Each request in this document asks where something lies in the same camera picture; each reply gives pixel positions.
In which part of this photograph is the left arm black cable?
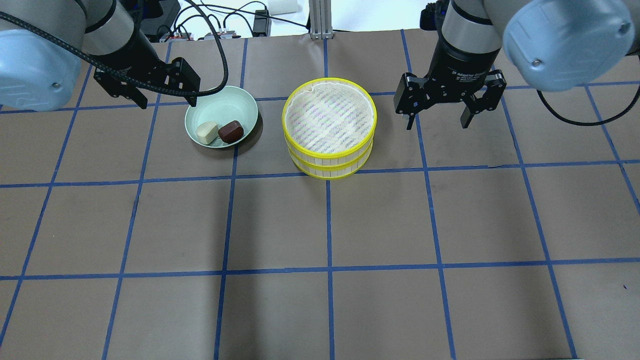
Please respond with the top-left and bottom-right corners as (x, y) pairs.
(0, 0), (229, 97)

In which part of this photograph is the white steamed bun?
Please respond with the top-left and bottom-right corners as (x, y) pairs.
(195, 121), (219, 145)

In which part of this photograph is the yellow bottom steamer layer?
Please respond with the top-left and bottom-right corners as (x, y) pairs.
(288, 145), (373, 180)

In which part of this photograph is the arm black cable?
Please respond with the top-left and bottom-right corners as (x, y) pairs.
(0, 0), (229, 97)
(536, 88), (640, 127)

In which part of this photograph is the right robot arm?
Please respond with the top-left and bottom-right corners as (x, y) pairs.
(393, 0), (639, 130)

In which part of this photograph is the yellow top steamer layer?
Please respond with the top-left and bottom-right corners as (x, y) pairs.
(281, 77), (378, 159)

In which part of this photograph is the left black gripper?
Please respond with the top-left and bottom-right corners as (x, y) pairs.
(93, 34), (201, 109)

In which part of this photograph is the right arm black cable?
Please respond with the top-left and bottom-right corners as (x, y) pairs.
(536, 88), (640, 127)

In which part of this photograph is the yellow steamer layer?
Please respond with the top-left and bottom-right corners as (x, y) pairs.
(281, 77), (378, 159)
(288, 145), (373, 180)

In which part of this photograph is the aluminium frame post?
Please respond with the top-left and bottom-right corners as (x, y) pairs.
(308, 0), (335, 40)

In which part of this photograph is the light green bowl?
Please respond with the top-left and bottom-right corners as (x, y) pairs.
(183, 86), (259, 150)

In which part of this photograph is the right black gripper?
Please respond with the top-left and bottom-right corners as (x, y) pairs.
(393, 37), (506, 131)

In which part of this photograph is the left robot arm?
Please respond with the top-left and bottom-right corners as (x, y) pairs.
(0, 0), (201, 112)

